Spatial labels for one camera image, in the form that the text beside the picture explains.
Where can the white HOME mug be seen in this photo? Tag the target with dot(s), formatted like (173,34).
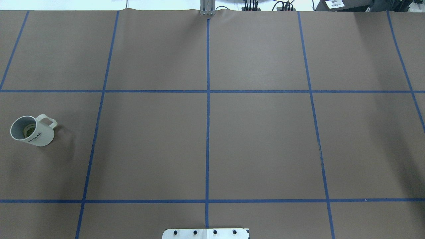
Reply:
(43,134)

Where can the lemon slice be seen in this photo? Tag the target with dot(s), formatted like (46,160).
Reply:
(28,130)

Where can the black power strip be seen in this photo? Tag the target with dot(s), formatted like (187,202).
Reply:
(250,5)

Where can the black box with label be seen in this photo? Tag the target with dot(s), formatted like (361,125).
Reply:
(342,5)

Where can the aluminium frame post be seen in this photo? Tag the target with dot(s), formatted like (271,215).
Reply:
(207,7)

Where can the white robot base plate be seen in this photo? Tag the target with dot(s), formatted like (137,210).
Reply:
(207,233)

